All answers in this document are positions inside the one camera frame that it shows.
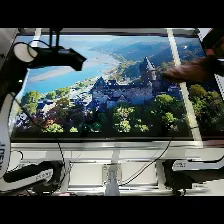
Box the brown shorts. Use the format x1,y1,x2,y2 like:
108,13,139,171
161,55,221,84

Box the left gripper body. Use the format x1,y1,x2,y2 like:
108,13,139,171
31,46,88,72

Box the heap of clothes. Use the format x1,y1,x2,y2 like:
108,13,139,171
201,28,224,58

